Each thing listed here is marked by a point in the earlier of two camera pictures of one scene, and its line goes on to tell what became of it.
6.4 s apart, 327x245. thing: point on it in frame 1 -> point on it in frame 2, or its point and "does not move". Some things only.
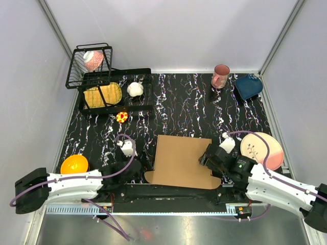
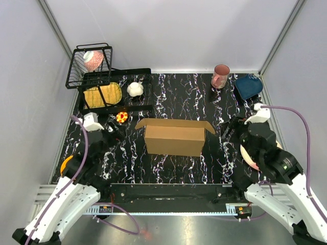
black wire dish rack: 103,89 does not move
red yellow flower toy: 121,116 does not move
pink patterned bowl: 92,59 does not move
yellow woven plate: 112,93 does not move
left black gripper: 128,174 -> 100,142
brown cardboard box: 179,165 -> 174,137
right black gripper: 202,160 -> 234,123
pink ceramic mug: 221,72 does not move
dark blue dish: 249,86 does not move
